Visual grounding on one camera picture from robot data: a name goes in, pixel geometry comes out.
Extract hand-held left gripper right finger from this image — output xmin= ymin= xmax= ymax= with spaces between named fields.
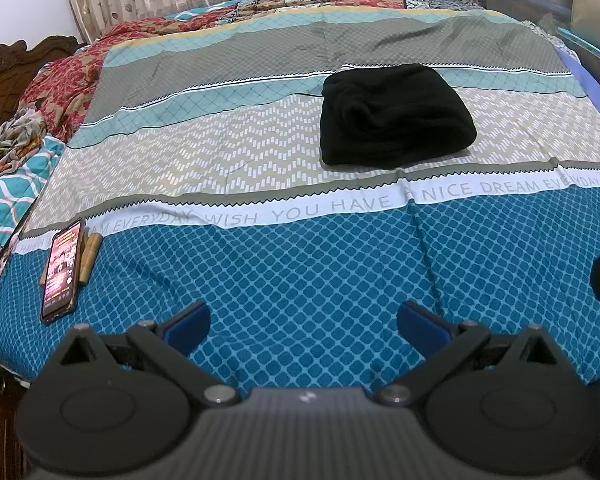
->
xmin=375 ymin=301 xmax=556 ymax=407

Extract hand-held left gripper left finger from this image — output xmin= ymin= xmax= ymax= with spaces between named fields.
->
xmin=60 ymin=301 xmax=241 ymax=407

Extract black pants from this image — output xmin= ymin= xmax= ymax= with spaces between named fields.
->
xmin=319 ymin=63 xmax=478 ymax=170

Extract striped patterned bedsheet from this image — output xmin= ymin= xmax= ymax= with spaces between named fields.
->
xmin=0 ymin=5 xmax=600 ymax=386

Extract smartphone in dark case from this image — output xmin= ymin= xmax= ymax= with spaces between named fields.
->
xmin=41 ymin=217 xmax=87 ymax=324

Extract periwinkle blue sheet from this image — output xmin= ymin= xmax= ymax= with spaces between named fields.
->
xmin=554 ymin=46 xmax=600 ymax=135

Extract teal patterned pillow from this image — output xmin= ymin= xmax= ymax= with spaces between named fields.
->
xmin=0 ymin=134 xmax=67 ymax=322

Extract teal-edged beige panel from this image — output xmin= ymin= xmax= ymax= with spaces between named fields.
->
xmin=555 ymin=0 xmax=600 ymax=70

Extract floral scarf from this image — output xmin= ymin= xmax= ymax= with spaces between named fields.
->
xmin=0 ymin=107 xmax=49 ymax=182

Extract red floral blanket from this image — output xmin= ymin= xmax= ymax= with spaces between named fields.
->
xmin=20 ymin=0 xmax=406 ymax=145

